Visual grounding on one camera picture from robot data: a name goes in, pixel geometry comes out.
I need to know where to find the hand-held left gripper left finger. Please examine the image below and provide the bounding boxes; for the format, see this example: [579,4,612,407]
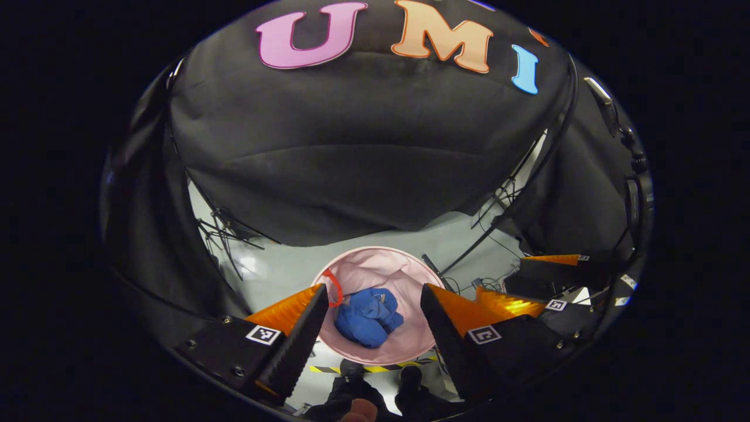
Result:
[176,283,330,405]

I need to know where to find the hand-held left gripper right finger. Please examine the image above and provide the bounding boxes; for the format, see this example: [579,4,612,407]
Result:
[420,283,564,405]

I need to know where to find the blue corduroy shirt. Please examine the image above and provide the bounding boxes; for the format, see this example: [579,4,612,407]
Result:
[334,287,405,349]

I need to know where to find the pink laundry hamper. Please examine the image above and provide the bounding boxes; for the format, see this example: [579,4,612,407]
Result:
[311,246,449,366]

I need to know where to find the person's black shoe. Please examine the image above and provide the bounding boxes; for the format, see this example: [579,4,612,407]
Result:
[396,365,463,420]
[305,359,390,422]

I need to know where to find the yellow black floor tape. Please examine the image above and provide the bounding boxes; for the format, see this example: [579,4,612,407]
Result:
[309,359,439,375]

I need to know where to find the black tripod stand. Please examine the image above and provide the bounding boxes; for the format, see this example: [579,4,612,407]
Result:
[195,204,265,280]
[471,135,548,230]

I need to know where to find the black equipment stand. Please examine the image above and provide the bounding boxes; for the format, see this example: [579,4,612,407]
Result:
[585,76,654,247]

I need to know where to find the black backdrop cloth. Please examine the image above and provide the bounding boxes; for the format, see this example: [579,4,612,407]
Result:
[103,0,639,335]

